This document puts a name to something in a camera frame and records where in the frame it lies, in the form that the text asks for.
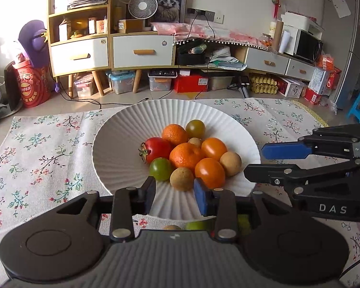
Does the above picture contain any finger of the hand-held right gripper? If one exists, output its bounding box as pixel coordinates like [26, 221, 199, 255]
[261, 124, 360, 160]
[244, 157, 360, 187]

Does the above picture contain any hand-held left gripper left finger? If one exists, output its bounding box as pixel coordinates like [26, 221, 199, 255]
[57, 176, 156, 242]

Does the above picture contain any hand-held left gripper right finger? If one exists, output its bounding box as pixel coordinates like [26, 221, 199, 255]
[193, 178, 294, 240]

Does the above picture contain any orange cherry tomato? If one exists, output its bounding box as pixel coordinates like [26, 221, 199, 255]
[194, 158, 226, 189]
[201, 137, 228, 162]

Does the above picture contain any small mandarin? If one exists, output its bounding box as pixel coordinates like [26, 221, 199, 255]
[162, 124, 189, 146]
[169, 143, 205, 171]

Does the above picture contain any red tomato with stem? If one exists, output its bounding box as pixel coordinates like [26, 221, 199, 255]
[139, 137, 174, 164]

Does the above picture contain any white ribbed plate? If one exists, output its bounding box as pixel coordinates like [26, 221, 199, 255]
[91, 100, 261, 218]

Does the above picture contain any olive yellow cherry tomato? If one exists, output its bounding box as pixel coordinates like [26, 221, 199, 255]
[185, 120, 206, 139]

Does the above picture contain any stack of egg cartons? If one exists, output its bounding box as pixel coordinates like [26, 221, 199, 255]
[250, 74, 280, 95]

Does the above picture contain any red white carton stack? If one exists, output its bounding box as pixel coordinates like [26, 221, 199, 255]
[304, 65, 342, 106]

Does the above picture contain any clear empty bin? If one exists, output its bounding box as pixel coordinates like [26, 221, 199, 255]
[209, 76, 234, 91]

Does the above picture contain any black microwave oven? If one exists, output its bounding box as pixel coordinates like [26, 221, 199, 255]
[293, 29, 324, 64]

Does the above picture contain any floral tablecloth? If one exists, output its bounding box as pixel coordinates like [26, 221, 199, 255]
[0, 97, 360, 288]

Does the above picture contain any clear box of orange items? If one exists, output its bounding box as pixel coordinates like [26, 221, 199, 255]
[148, 75, 174, 92]

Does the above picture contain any red flat box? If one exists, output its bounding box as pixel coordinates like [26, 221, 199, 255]
[173, 74, 210, 94]

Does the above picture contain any brown paper tube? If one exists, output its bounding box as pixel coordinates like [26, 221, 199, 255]
[271, 21, 284, 52]

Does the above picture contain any clear box with blue lid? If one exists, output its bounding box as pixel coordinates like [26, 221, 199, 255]
[107, 71, 137, 95]

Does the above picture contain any silver refrigerator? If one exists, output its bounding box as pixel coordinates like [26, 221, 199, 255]
[329, 0, 360, 110]

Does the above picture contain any clear plastic storage box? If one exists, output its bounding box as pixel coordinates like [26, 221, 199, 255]
[73, 73, 96, 98]

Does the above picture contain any white printer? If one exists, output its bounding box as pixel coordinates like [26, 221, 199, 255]
[281, 11, 324, 40]

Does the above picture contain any pink floral cloth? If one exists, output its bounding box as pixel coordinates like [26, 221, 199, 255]
[151, 22, 271, 49]

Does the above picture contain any black bag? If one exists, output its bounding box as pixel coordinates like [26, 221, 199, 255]
[177, 40, 210, 66]

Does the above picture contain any wooden cabinet with white drawer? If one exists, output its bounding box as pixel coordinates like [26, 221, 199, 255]
[110, 32, 177, 94]

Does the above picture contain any red round gift bucket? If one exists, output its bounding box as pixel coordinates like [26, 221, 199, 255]
[12, 61, 52, 109]

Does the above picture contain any small brown cardboard box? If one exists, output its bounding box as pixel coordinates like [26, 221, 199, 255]
[118, 19, 144, 34]

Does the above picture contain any black upright appliance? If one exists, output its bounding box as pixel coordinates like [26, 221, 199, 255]
[3, 61, 24, 112]

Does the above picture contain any wooden corner shelf unit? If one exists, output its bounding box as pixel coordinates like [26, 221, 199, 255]
[47, 0, 112, 97]

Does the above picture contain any white milk carton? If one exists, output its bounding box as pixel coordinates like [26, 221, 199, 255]
[59, 18, 72, 41]

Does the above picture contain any framed cat picture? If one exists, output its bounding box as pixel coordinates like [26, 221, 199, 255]
[147, 0, 188, 24]

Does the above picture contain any small white desk fan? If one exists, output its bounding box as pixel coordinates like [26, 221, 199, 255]
[128, 0, 158, 31]

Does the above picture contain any purple plush toy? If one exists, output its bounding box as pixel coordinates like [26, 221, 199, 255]
[17, 20, 49, 68]

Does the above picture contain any wall socket strip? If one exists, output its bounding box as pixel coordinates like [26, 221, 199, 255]
[187, 7, 224, 24]

